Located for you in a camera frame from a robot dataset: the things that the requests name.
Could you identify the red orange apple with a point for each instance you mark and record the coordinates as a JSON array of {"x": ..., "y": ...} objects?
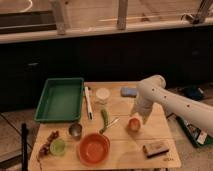
[{"x": 134, "y": 124}]

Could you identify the green box on floor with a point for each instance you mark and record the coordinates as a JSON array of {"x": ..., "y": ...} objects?
[{"x": 193, "y": 133}]

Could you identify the wooden black eraser block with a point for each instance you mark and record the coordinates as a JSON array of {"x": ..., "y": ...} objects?
[{"x": 155, "y": 148}]

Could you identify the green chili pepper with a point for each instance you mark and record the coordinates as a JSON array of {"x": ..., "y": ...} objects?
[{"x": 105, "y": 117}]

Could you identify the metal spoon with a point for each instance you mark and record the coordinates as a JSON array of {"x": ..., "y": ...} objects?
[{"x": 109, "y": 125}]

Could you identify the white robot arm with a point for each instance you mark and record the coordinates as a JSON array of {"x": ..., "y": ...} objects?
[{"x": 152, "y": 90}]

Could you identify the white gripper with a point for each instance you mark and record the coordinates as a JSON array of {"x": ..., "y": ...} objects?
[{"x": 143, "y": 107}]

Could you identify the small metal cup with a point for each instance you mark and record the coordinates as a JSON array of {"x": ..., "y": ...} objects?
[{"x": 75, "y": 130}]

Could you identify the small green cup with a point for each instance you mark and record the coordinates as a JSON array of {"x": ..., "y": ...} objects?
[{"x": 57, "y": 147}]

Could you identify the green plastic tray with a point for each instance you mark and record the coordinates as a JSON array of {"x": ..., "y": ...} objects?
[{"x": 60, "y": 101}]

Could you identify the wooden window frame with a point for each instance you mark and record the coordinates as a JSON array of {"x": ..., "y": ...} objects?
[{"x": 33, "y": 20}]

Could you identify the white marker pen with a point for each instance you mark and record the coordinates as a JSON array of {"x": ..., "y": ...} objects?
[{"x": 89, "y": 108}]

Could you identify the orange plastic bowl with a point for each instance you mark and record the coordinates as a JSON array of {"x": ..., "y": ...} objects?
[{"x": 93, "y": 149}]

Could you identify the blue sponge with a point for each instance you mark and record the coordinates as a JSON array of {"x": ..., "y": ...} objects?
[{"x": 128, "y": 92}]

